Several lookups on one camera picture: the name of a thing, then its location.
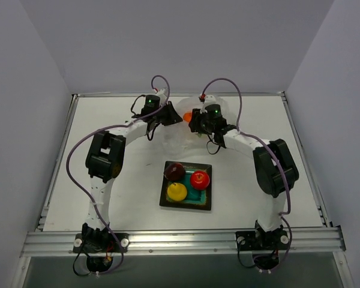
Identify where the orange fake fruit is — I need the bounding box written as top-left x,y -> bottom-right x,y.
182,112 -> 192,123

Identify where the translucent white plastic bag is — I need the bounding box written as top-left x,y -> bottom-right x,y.
161,94 -> 232,157

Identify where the dark brown fake fruit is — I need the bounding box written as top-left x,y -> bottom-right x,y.
164,162 -> 185,182

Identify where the red fake fruit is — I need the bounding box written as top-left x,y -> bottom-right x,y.
190,170 -> 211,191

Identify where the yellow fake fruit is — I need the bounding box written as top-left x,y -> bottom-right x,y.
167,182 -> 188,202

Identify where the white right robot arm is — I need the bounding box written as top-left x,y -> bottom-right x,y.
188,104 -> 299,248

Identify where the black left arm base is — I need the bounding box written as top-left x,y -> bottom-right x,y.
73,223 -> 129,277

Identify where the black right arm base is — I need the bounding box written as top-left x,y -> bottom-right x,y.
235,228 -> 291,274

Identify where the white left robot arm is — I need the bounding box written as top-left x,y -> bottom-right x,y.
82,90 -> 182,251

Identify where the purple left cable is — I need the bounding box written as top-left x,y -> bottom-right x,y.
65,74 -> 172,275

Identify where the purple cable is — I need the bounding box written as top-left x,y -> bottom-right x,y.
199,77 -> 293,266
65,74 -> 172,275

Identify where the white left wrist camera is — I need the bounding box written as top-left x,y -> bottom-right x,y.
155,88 -> 169,98

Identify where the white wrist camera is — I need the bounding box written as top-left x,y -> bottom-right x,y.
155,88 -> 169,98
199,94 -> 217,113

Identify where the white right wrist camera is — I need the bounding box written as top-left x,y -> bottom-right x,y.
199,94 -> 217,113

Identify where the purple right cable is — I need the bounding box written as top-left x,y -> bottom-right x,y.
199,77 -> 293,266

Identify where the aluminium front rail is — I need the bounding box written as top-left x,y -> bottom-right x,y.
21,227 -> 346,257

